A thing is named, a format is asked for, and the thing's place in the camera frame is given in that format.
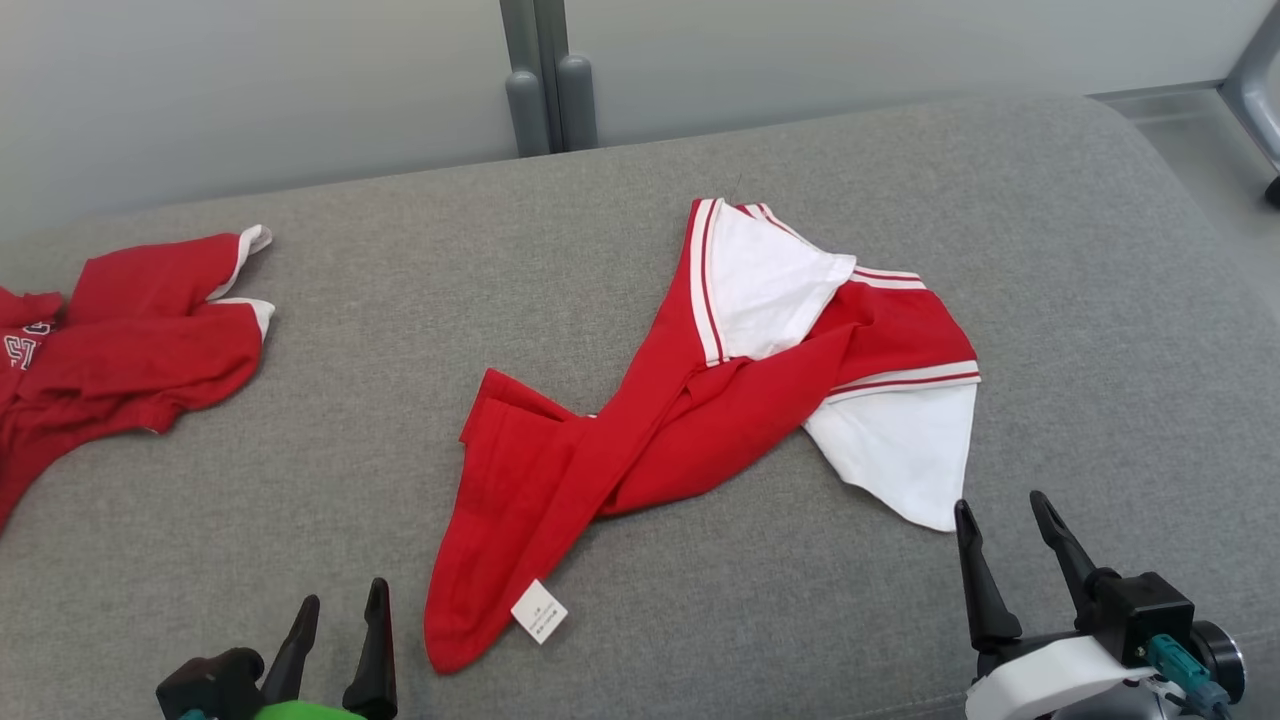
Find grey metal partition post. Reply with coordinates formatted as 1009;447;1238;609
535;0;599;153
503;0;553;158

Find red shorts with white lettering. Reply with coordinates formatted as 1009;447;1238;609
0;224;276;531

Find red shorts with white panels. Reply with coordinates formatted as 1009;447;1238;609
423;197;983;676

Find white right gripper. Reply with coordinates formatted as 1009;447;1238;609
953;489;1161;720

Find grey metal frame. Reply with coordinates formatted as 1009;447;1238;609
1218;0;1280;209

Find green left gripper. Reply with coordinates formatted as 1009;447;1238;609
255;577;399;720

